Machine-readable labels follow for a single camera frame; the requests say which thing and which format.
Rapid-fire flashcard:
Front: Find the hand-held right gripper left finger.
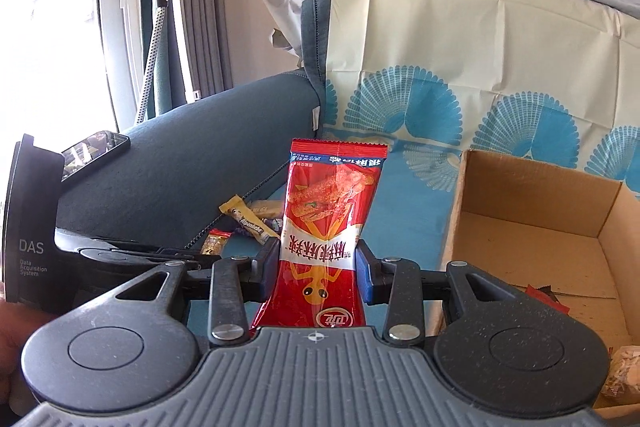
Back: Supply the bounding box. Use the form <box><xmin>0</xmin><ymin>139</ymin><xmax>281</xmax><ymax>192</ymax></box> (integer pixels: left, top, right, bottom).
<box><xmin>102</xmin><ymin>237</ymin><xmax>281</xmax><ymax>342</ymax></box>

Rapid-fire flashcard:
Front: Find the red packet with square label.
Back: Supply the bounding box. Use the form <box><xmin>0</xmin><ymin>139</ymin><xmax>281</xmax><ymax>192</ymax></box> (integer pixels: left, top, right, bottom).
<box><xmin>526</xmin><ymin>285</ymin><xmax>571</xmax><ymax>312</ymax></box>

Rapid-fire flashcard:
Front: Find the white window frame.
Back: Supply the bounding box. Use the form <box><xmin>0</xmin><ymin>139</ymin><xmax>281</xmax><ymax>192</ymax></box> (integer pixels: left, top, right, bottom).
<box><xmin>97</xmin><ymin>0</ymin><xmax>151</xmax><ymax>132</ymax></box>

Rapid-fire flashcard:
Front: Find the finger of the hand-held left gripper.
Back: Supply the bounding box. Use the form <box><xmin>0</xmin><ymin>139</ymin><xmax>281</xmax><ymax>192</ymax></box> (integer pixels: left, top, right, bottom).
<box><xmin>115</xmin><ymin>248</ymin><xmax>221</xmax><ymax>270</ymax></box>

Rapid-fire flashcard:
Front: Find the person's left hand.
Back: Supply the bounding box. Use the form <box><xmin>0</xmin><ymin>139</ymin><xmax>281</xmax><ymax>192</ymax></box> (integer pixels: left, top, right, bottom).
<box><xmin>0</xmin><ymin>302</ymin><xmax>61</xmax><ymax>408</ymax></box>

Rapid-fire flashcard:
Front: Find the blue white printed cloth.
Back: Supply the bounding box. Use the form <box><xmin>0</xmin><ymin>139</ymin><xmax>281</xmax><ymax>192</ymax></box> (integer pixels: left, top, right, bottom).
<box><xmin>220</xmin><ymin>0</ymin><xmax>640</xmax><ymax>333</ymax></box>

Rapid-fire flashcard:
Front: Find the beige rice cracker bar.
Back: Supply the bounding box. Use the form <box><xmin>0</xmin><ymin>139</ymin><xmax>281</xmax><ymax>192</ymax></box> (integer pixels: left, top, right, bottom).
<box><xmin>247</xmin><ymin>201</ymin><xmax>283</xmax><ymax>219</ymax></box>

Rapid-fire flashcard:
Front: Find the clear cracker packet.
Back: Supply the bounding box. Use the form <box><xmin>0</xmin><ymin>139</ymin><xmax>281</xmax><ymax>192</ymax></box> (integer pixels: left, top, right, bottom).
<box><xmin>600</xmin><ymin>344</ymin><xmax>640</xmax><ymax>409</ymax></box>

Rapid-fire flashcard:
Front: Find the grey curtain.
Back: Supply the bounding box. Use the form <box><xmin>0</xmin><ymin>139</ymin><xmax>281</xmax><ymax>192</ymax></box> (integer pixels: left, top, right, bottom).
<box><xmin>165</xmin><ymin>0</ymin><xmax>236</xmax><ymax>100</ymax></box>

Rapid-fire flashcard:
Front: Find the peanut packet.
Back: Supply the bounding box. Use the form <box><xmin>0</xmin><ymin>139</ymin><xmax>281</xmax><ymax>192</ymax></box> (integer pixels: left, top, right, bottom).
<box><xmin>201</xmin><ymin>229</ymin><xmax>233</xmax><ymax>256</ymax></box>

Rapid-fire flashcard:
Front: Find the blue fabric sofa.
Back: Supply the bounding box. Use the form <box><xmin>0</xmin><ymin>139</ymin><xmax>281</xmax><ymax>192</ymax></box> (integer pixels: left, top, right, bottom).
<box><xmin>52</xmin><ymin>0</ymin><xmax>336</xmax><ymax>258</ymax></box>

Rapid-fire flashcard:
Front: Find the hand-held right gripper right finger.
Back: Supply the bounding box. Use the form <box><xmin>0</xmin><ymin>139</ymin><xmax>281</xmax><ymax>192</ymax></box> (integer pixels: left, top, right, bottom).
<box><xmin>356</xmin><ymin>239</ymin><xmax>566</xmax><ymax>342</ymax></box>

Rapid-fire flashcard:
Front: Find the red spicy strip packet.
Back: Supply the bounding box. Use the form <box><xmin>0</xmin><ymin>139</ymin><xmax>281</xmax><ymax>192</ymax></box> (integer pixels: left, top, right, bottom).
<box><xmin>249</xmin><ymin>138</ymin><xmax>390</xmax><ymax>332</ymax></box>

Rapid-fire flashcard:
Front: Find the yellow white candy stick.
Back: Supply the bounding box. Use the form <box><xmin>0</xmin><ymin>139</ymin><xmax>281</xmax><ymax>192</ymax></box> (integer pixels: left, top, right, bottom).
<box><xmin>219</xmin><ymin>196</ymin><xmax>279</xmax><ymax>244</ymax></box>

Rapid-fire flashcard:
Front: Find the brown cardboard box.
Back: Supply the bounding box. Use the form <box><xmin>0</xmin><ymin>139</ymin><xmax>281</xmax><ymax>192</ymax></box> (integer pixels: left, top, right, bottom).
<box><xmin>437</xmin><ymin>148</ymin><xmax>640</xmax><ymax>420</ymax></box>

